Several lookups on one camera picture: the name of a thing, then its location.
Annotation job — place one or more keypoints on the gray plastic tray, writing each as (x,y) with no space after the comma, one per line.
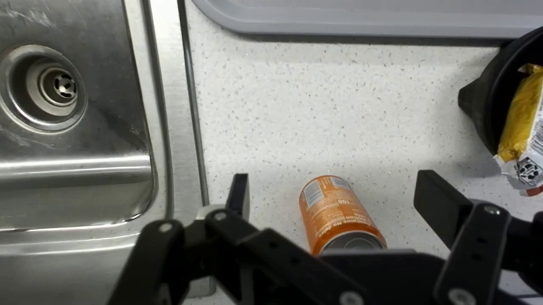
(367,18)

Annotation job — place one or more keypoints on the yellow snack packet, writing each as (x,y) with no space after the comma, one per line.
(519,113)

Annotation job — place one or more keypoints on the black bowl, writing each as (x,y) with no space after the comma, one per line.
(480,96)

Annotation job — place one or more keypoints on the steel sink drain strainer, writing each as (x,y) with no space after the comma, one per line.
(56,88)

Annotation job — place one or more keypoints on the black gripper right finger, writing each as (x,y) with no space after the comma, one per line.
(475,243)

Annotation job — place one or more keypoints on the stainless steel double sink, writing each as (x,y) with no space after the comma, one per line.
(170,113)

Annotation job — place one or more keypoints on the orange soda can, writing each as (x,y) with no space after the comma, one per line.
(333,215)

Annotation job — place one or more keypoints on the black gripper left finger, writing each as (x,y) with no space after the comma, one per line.
(226,260)

